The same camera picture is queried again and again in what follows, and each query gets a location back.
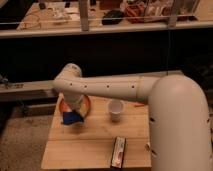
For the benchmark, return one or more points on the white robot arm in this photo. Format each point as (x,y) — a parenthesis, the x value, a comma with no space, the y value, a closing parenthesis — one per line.
(179,122)

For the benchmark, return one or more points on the white tube bottle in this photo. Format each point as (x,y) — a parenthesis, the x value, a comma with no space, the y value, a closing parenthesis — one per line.
(147,146)

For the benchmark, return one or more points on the grey metal rail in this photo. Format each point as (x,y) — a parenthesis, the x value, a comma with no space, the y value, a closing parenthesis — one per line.
(27,91)

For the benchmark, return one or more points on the wooden table board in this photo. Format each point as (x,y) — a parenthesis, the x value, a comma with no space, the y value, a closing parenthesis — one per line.
(89,145)

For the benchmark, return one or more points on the red object on shelf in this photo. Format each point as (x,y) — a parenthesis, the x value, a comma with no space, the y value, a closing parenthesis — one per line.
(135,13)

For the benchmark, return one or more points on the black bag on shelf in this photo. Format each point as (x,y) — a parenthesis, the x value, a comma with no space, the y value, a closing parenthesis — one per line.
(112,17)

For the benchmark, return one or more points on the orange carrot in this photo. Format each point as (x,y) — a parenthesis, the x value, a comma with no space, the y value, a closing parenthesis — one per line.
(139,105)

